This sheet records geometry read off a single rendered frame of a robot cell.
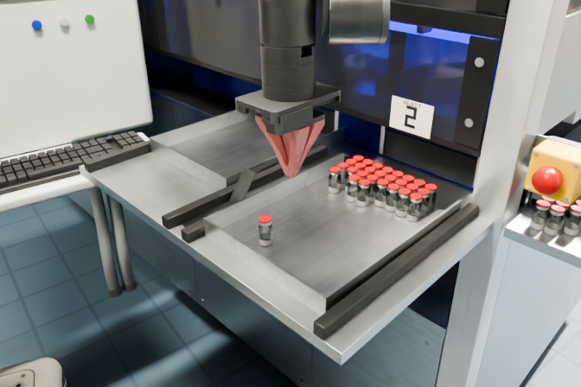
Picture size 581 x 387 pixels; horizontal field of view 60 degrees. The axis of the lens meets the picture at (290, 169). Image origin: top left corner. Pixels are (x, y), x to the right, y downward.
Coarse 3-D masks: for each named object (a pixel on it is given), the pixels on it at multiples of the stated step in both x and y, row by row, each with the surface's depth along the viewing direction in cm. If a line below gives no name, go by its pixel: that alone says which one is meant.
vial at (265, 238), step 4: (260, 224) 77; (264, 224) 77; (268, 224) 77; (260, 228) 77; (264, 228) 77; (268, 228) 77; (260, 232) 78; (264, 232) 77; (268, 232) 77; (260, 236) 78; (264, 236) 78; (268, 236) 78; (272, 236) 79; (260, 240) 78; (264, 240) 78; (268, 240) 78; (272, 240) 79; (264, 244) 78; (268, 244) 78
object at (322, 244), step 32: (288, 192) 92; (320, 192) 94; (224, 224) 83; (256, 224) 84; (288, 224) 84; (320, 224) 84; (352, 224) 84; (384, 224) 84; (416, 224) 84; (256, 256) 72; (288, 256) 76; (320, 256) 76; (352, 256) 76; (384, 256) 71; (288, 288) 69; (320, 288) 70; (352, 288) 67
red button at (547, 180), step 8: (544, 168) 73; (552, 168) 73; (536, 176) 74; (544, 176) 73; (552, 176) 72; (560, 176) 72; (536, 184) 74; (544, 184) 73; (552, 184) 72; (560, 184) 72; (544, 192) 74; (552, 192) 73
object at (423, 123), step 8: (392, 104) 92; (400, 104) 90; (408, 104) 89; (416, 104) 88; (392, 112) 92; (400, 112) 91; (408, 112) 90; (424, 112) 87; (432, 112) 86; (392, 120) 93; (400, 120) 92; (408, 120) 90; (416, 120) 89; (424, 120) 88; (400, 128) 92; (408, 128) 91; (416, 128) 90; (424, 128) 89; (424, 136) 89
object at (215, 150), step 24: (216, 120) 119; (240, 120) 125; (168, 144) 111; (192, 144) 112; (216, 144) 112; (240, 144) 112; (264, 144) 112; (336, 144) 113; (192, 168) 99; (216, 168) 102; (240, 168) 102; (264, 168) 98
